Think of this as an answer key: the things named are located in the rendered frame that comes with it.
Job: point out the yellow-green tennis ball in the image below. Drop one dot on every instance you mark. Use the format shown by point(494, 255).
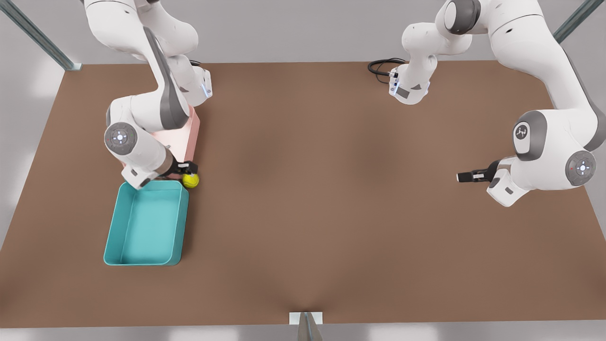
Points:
point(191, 181)

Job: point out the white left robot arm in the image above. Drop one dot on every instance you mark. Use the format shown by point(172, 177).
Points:
point(539, 71)

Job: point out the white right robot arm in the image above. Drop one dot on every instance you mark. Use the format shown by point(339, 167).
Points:
point(142, 113)

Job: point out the pink box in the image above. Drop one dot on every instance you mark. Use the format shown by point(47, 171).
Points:
point(183, 137)

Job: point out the teal plastic tray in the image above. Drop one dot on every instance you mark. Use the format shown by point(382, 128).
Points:
point(147, 227)

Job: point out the silver frame post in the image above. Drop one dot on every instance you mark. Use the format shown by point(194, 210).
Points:
point(307, 324)
point(38, 35)
point(575, 19)

